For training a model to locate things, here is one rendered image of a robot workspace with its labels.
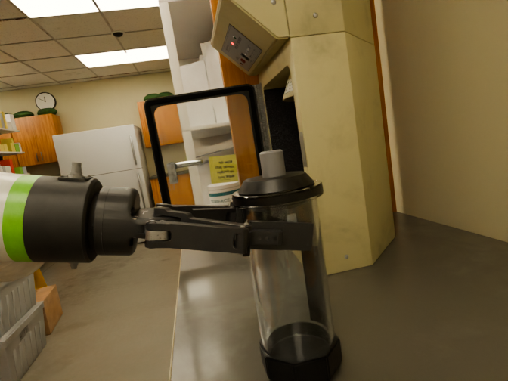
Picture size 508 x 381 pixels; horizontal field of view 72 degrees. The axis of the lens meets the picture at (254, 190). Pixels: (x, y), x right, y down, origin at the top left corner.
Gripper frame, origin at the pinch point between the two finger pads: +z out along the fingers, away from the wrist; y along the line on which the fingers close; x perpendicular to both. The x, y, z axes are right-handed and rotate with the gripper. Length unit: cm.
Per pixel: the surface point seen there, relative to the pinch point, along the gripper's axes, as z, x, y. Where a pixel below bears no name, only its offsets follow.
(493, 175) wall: 56, -8, 27
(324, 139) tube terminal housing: 14.9, -12.7, 25.2
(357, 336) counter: 13.4, 15.7, 2.6
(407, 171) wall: 57, -7, 59
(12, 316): -115, 103, 200
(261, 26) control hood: 0.8, -32.3, 25.8
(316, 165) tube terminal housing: 13.7, -7.4, 25.2
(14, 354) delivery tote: -109, 122, 188
